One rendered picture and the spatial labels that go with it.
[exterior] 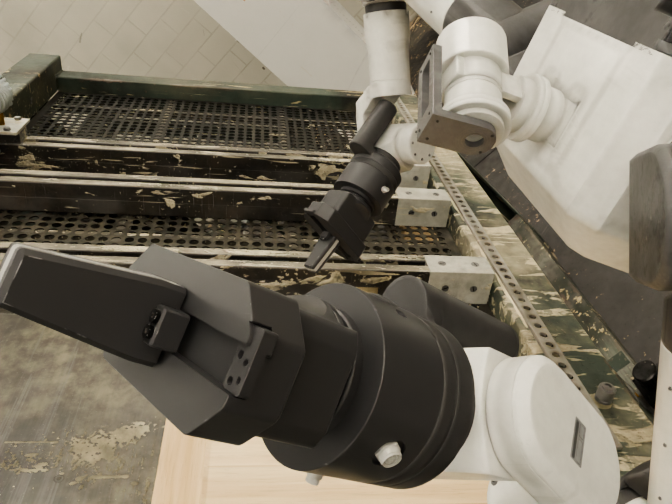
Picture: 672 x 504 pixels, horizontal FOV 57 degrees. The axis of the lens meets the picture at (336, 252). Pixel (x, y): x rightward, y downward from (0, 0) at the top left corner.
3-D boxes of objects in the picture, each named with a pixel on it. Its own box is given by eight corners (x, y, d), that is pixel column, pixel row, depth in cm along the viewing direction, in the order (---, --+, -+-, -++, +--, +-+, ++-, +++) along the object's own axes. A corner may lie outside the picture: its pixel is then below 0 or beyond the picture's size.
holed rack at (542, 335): (622, 450, 84) (623, 446, 84) (601, 450, 84) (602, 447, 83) (396, 93, 225) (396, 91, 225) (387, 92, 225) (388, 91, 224)
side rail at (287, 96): (383, 129, 223) (387, 99, 218) (60, 109, 208) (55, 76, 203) (379, 121, 230) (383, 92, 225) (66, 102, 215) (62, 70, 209)
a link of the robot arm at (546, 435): (373, 442, 35) (497, 551, 41) (514, 438, 29) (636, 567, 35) (406, 349, 39) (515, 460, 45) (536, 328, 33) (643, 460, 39)
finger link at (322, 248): (303, 268, 96) (324, 236, 98) (317, 271, 93) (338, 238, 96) (297, 261, 95) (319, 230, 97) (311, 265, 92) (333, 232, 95)
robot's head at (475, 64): (541, 40, 58) (458, 5, 56) (551, 121, 53) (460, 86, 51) (500, 88, 64) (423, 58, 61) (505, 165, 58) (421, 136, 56)
